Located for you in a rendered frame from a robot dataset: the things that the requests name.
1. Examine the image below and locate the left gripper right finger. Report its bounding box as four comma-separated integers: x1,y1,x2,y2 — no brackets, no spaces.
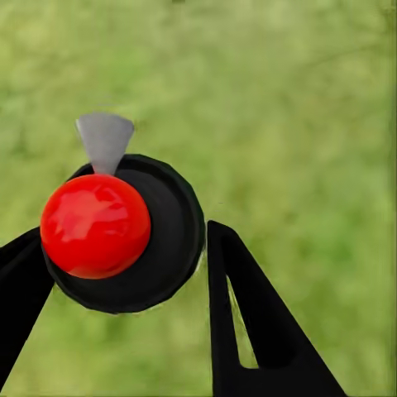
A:
205,219,347,397

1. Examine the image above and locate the pesticide atomizer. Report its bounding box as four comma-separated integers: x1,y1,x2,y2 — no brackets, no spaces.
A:
40,112,206,314

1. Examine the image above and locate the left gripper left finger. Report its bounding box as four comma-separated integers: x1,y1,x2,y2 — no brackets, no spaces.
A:
0,227,55,391

